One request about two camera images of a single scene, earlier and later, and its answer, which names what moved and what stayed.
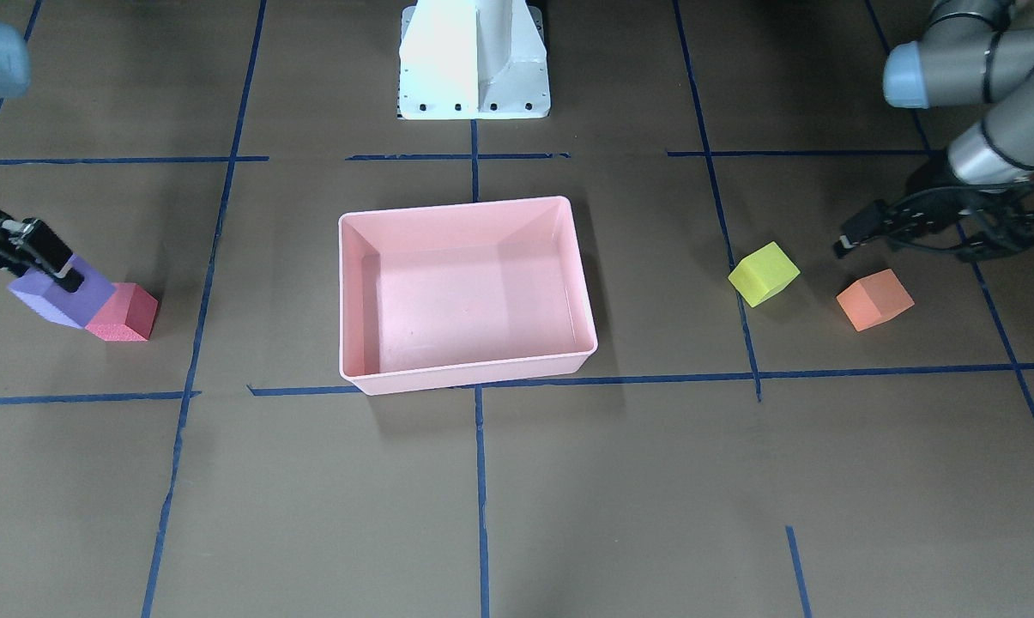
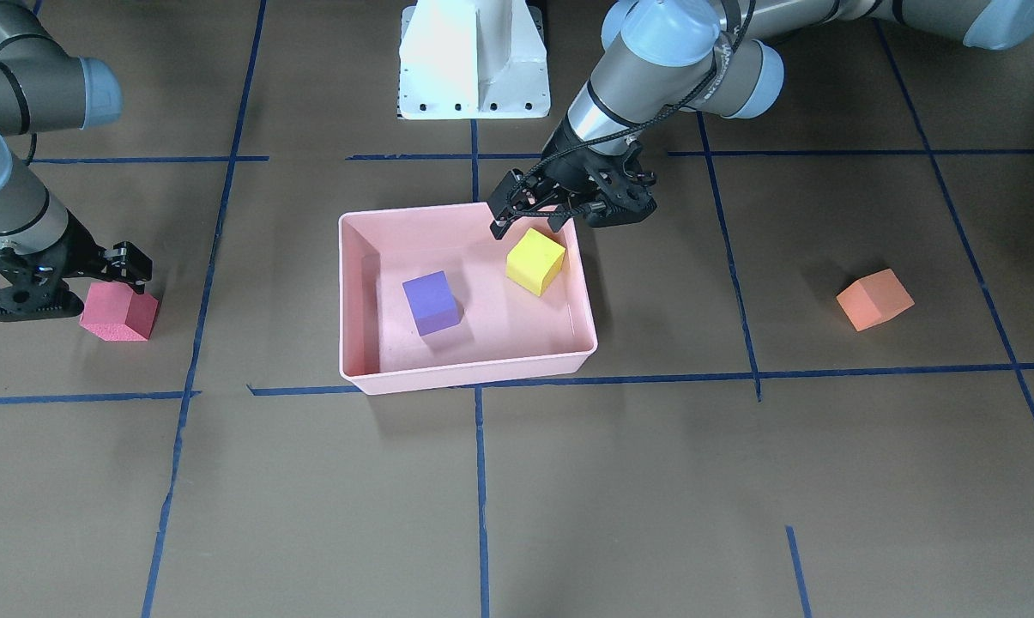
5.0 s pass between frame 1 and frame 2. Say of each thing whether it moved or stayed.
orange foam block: stayed
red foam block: stayed
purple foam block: moved
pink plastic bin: stayed
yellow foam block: moved
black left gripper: moved
